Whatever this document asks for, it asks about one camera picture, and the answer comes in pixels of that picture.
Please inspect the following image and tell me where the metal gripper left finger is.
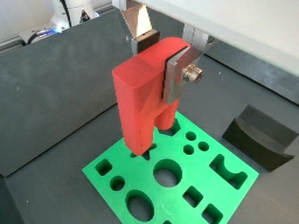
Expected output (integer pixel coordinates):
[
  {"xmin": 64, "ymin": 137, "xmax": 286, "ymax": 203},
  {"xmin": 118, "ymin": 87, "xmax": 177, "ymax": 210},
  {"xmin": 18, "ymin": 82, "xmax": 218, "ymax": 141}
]
[{"xmin": 122, "ymin": 4, "xmax": 161, "ymax": 54}]

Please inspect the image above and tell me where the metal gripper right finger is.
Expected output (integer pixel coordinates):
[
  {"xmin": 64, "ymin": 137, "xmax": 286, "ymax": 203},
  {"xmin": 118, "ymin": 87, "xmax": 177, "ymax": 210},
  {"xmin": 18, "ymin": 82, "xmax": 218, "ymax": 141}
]
[{"xmin": 163, "ymin": 24, "xmax": 215, "ymax": 104}]

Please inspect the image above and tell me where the red square-circle peg object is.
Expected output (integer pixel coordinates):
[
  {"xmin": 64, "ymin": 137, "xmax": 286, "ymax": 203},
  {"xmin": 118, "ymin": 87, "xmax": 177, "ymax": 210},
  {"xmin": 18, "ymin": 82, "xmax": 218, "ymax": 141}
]
[{"xmin": 112, "ymin": 37, "xmax": 189, "ymax": 156}]

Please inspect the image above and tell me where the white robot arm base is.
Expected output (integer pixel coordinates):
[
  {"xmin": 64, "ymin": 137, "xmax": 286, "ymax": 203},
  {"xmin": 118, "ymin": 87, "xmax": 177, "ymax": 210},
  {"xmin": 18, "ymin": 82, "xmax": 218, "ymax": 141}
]
[{"xmin": 19, "ymin": 0, "xmax": 99, "ymax": 45}]

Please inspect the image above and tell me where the black curved block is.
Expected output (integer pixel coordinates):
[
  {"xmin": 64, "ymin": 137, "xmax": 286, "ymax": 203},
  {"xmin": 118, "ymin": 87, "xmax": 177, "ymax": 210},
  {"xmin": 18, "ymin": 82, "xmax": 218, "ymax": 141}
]
[{"xmin": 222, "ymin": 105, "xmax": 299, "ymax": 172}]

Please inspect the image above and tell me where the green shape sorting board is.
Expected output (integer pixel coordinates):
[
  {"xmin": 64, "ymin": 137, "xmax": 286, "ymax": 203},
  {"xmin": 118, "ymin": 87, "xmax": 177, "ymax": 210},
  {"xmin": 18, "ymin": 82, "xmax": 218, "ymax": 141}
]
[{"xmin": 83, "ymin": 115, "xmax": 258, "ymax": 224}]

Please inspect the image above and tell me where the black cable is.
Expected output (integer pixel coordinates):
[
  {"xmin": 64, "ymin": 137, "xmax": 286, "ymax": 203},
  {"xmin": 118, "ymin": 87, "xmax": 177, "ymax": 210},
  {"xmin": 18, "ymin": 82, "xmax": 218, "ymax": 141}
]
[{"xmin": 24, "ymin": 0, "xmax": 74, "ymax": 46}]

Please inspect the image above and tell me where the aluminium frame rail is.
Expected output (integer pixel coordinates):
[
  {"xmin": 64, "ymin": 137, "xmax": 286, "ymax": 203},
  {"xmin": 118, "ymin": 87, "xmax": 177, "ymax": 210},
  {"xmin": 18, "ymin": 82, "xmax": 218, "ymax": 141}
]
[{"xmin": 0, "ymin": 37, "xmax": 24, "ymax": 53}]

